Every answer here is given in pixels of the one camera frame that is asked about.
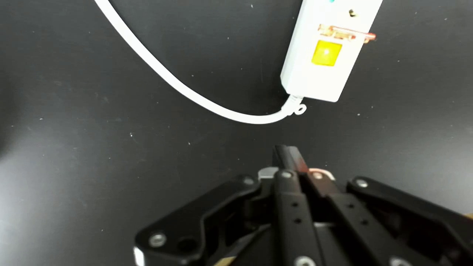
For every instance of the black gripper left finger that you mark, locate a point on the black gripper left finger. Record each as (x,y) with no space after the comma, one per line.
(292,216)

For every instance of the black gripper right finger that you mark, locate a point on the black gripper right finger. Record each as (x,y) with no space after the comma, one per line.
(344,216)

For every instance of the white power strip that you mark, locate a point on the white power strip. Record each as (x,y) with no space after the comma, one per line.
(326,49)

